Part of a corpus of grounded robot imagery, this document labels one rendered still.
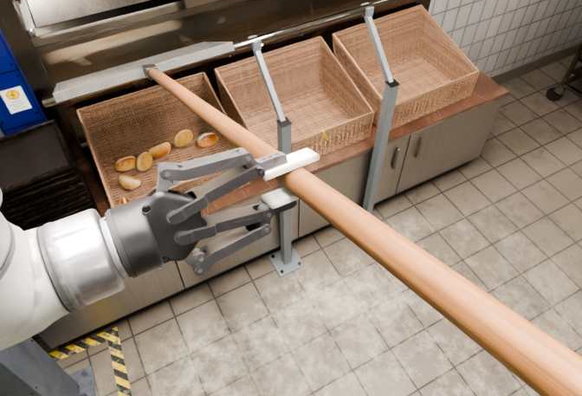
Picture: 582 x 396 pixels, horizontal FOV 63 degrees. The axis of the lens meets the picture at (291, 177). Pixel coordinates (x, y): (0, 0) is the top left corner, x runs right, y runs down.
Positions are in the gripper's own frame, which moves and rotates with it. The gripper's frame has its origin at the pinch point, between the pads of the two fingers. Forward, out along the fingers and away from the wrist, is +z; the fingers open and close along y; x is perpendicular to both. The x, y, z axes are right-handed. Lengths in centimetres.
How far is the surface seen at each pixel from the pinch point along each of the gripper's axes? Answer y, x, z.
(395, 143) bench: 67, -129, 102
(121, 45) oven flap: -3, -156, 0
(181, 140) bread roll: 42, -158, 11
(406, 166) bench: 87, -138, 114
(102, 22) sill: -13, -150, -4
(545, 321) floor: 153, -71, 134
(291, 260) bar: 117, -147, 44
